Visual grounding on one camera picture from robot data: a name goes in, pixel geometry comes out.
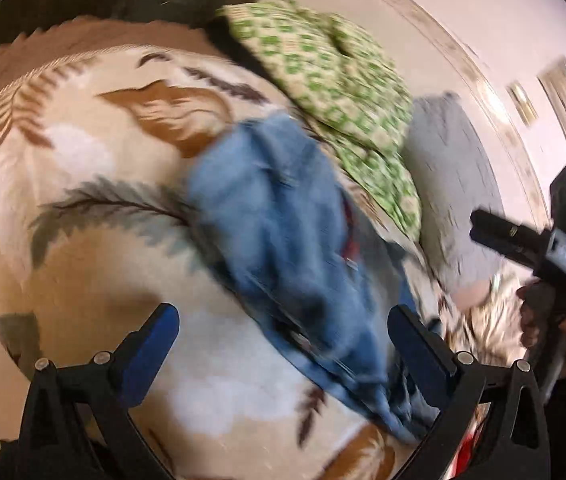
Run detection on cream crumpled cloth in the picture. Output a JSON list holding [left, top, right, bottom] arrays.
[[438, 264, 526, 366]]

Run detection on beige leaf pattern blanket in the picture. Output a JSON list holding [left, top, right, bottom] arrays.
[[0, 14, 460, 480]]

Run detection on small framed wall picture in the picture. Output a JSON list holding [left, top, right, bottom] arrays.
[[507, 81, 538, 128]]

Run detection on red plastic object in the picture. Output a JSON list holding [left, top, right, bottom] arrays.
[[451, 427, 476, 477]]

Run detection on green white patterned pillow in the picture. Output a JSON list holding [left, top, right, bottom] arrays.
[[217, 0, 422, 240]]

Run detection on blue denim jeans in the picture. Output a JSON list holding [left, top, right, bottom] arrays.
[[187, 113, 440, 443]]

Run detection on right hand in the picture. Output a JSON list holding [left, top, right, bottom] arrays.
[[516, 280, 566, 378]]

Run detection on grey quilted pillow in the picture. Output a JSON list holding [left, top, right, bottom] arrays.
[[401, 92, 504, 292]]

